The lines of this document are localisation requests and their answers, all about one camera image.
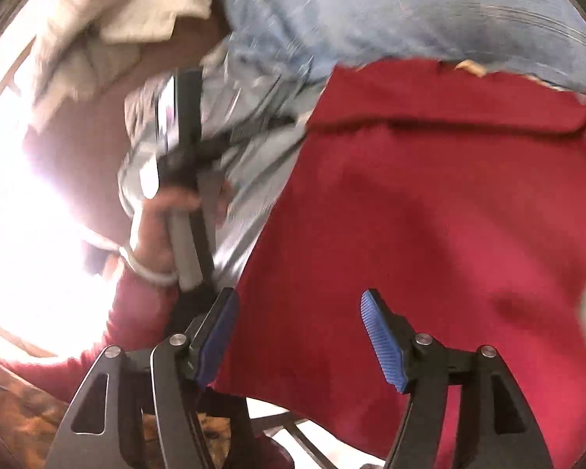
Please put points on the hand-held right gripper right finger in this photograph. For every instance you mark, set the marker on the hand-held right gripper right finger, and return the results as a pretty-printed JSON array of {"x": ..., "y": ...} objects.
[{"x": 383, "y": 344}]

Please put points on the person's left hand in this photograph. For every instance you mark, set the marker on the person's left hand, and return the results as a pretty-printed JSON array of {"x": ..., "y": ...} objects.
[{"x": 151, "y": 239}]

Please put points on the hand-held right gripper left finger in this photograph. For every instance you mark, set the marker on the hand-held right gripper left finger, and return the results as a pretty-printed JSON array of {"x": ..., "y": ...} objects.
[{"x": 219, "y": 339}]

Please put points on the blue plaid pillow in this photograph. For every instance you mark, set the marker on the blue plaid pillow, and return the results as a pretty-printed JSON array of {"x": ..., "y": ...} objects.
[{"x": 395, "y": 10}]

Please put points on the brown bed cover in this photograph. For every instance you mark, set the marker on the brown bed cover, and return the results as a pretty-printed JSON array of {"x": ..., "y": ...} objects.
[{"x": 102, "y": 151}]

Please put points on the grey star print bedsheet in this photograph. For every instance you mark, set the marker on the grey star print bedsheet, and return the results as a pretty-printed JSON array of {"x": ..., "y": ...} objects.
[{"x": 254, "y": 205}]

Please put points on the red garment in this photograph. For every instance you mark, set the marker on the red garment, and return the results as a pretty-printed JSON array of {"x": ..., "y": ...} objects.
[{"x": 420, "y": 205}]

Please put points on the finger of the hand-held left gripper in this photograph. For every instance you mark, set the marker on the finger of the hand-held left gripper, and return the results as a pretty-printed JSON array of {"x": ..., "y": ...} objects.
[{"x": 254, "y": 132}]

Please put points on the orange patterned cloth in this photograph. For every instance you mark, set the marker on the orange patterned cloth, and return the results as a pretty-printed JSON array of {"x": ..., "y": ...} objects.
[{"x": 14, "y": 400}]

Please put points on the white patterned cloth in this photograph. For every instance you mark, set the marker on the white patterned cloth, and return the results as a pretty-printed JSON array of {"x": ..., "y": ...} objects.
[{"x": 127, "y": 5}]

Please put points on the person's left forearm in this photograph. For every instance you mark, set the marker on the person's left forearm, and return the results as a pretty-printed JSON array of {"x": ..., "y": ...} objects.
[{"x": 136, "y": 312}]

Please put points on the black metal frame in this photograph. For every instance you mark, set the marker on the black metal frame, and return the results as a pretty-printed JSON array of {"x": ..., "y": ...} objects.
[{"x": 273, "y": 422}]

